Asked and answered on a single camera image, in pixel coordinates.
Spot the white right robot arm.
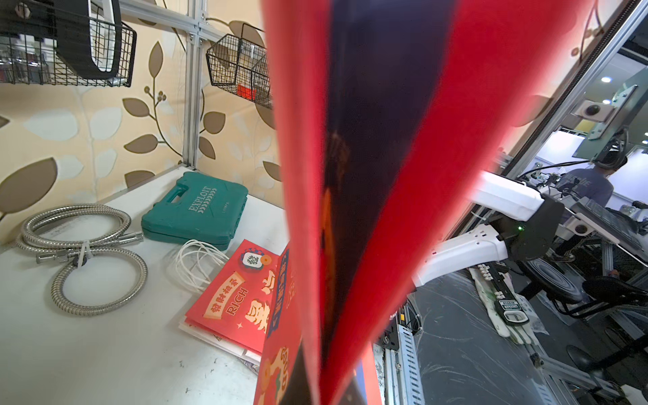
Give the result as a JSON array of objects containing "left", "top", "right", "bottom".
[{"left": 413, "top": 171, "right": 565, "bottom": 288}]

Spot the coiled metal hose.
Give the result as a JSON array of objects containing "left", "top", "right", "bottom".
[{"left": 13, "top": 203, "right": 149, "bottom": 318}]

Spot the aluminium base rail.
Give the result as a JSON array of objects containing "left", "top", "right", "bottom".
[{"left": 374, "top": 298, "right": 425, "bottom": 405}]

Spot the green plastic tool case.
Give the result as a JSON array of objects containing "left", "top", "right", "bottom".
[{"left": 141, "top": 171, "right": 248, "bottom": 251}]

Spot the black wire basket wall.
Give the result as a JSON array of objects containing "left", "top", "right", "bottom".
[
  {"left": 206, "top": 20, "right": 273, "bottom": 109},
  {"left": 1, "top": 0, "right": 137, "bottom": 87}
]

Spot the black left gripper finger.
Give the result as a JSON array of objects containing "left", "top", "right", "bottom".
[{"left": 279, "top": 349, "right": 312, "bottom": 405}]

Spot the red paper bag front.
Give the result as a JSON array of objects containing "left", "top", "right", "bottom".
[{"left": 166, "top": 239, "right": 282, "bottom": 355}]

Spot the red paper bag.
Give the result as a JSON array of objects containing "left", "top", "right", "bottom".
[
  {"left": 254, "top": 1, "right": 587, "bottom": 404},
  {"left": 166, "top": 239, "right": 282, "bottom": 355}
]

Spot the white Happy Every Day bag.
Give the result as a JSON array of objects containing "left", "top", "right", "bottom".
[{"left": 179, "top": 320, "right": 261, "bottom": 366}]

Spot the black wire basket right wall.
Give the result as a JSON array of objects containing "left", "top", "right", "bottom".
[{"left": 206, "top": 20, "right": 273, "bottom": 109}]

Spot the black wire basket back wall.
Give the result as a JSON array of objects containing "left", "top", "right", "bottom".
[{"left": 1, "top": 0, "right": 137, "bottom": 87}]

